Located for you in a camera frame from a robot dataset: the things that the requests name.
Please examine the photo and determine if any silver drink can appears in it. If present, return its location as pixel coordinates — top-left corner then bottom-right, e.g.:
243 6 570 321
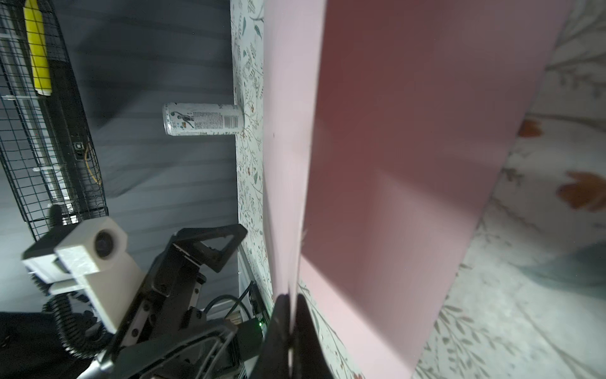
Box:
163 103 245 137

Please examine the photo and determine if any pink file folder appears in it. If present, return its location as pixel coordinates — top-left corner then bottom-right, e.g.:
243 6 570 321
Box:
264 1 573 378

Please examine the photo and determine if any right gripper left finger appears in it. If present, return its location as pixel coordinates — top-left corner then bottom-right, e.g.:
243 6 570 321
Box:
250 294 290 379

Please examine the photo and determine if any black corrugated cable conduit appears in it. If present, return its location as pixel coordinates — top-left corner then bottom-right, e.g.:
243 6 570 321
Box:
27 269 115 360

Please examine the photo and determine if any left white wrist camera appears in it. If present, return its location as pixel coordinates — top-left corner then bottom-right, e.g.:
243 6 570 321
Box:
21 216 145 334

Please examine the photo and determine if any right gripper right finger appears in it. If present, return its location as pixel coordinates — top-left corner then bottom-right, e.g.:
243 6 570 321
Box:
291 294 334 379

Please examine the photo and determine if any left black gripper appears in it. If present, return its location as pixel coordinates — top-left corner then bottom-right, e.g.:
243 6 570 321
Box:
101 224 265 378

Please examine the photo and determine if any black wire basket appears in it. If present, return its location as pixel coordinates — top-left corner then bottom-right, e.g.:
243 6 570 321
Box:
1 1 108 240

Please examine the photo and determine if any yellow marker pen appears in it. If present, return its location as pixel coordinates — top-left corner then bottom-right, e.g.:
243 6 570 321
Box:
23 0 52 96

